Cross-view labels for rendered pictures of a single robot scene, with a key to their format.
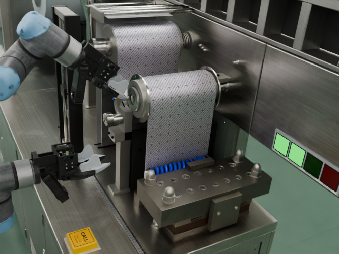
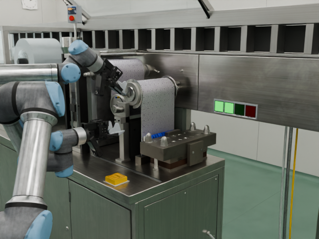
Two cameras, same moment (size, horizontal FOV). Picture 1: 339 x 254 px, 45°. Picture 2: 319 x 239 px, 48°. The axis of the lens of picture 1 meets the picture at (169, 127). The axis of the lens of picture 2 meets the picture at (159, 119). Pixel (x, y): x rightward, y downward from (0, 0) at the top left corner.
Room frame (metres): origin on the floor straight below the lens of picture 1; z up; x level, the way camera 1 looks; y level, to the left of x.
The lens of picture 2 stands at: (-0.62, 0.37, 1.51)
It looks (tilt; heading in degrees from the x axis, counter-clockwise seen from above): 13 degrees down; 347
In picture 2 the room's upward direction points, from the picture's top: straight up
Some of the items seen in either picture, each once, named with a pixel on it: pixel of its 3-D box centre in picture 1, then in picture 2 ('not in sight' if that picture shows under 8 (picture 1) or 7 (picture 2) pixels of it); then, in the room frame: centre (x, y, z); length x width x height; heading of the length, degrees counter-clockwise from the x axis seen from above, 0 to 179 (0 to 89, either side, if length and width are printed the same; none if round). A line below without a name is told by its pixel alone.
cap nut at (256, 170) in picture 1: (257, 169); (206, 129); (1.09, -0.29, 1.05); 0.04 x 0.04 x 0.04
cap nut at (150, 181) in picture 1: (150, 176); (148, 137); (1.00, 0.04, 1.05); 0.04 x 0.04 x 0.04
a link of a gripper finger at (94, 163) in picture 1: (95, 163); (117, 129); (0.95, 0.20, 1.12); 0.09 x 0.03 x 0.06; 112
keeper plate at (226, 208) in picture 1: (225, 211); (195, 152); (0.97, -0.19, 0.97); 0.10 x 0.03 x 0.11; 121
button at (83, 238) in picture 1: (81, 241); (116, 179); (0.86, 0.22, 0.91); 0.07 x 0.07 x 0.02; 31
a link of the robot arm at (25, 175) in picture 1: (24, 172); (78, 135); (0.88, 0.37, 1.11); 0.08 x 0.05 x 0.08; 31
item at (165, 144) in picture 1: (178, 147); (158, 124); (1.13, -0.04, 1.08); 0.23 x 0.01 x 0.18; 121
